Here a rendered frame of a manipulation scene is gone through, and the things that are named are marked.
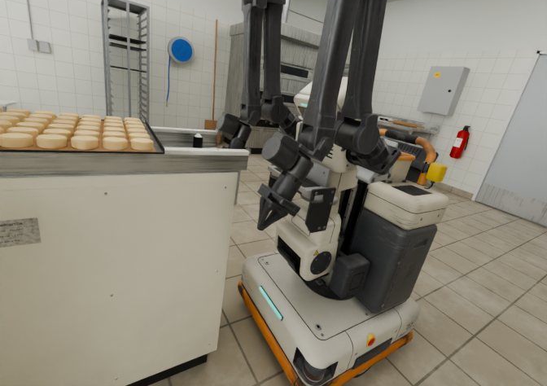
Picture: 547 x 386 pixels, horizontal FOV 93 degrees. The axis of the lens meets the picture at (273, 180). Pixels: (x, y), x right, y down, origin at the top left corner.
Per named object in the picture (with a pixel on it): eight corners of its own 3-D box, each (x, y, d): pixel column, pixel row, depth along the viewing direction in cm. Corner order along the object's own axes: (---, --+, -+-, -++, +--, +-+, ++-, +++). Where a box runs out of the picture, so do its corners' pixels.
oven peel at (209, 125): (204, 143, 469) (207, 16, 424) (203, 143, 471) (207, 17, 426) (220, 143, 485) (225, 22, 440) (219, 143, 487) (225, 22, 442)
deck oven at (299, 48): (246, 158, 418) (264, 15, 353) (219, 140, 511) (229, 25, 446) (318, 158, 501) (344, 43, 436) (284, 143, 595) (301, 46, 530)
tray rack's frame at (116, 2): (106, 135, 402) (98, 1, 344) (142, 136, 431) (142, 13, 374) (109, 145, 354) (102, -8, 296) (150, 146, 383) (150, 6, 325)
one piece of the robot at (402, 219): (326, 254, 165) (361, 122, 138) (403, 322, 122) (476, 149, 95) (282, 265, 148) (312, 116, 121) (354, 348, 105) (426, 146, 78)
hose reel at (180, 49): (189, 108, 464) (193, 40, 428) (191, 109, 453) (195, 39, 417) (164, 106, 442) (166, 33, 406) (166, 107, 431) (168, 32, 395)
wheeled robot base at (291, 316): (326, 265, 177) (334, 233, 169) (412, 344, 127) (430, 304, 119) (234, 291, 142) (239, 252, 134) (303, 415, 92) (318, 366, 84)
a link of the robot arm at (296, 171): (320, 164, 62) (305, 156, 67) (303, 150, 58) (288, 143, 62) (304, 188, 62) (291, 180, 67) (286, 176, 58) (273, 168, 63)
